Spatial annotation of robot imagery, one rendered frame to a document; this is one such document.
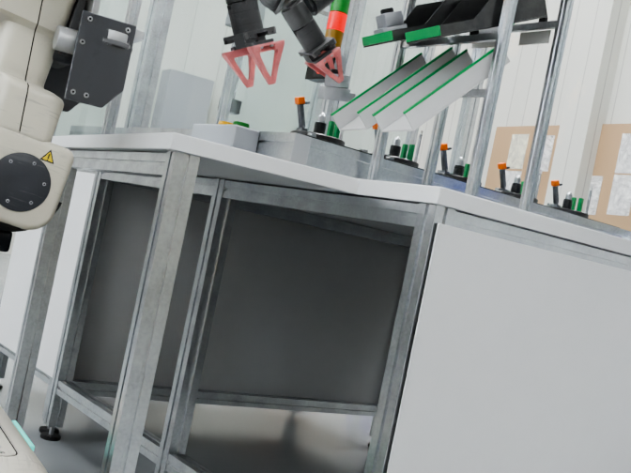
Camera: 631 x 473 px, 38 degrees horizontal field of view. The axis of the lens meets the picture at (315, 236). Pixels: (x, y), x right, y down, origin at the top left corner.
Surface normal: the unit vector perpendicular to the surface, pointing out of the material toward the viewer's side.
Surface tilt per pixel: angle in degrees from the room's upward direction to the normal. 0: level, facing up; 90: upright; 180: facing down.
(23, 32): 90
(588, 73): 90
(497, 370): 90
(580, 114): 90
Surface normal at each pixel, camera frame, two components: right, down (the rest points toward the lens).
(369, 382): 0.58, 0.11
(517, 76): -0.86, -0.18
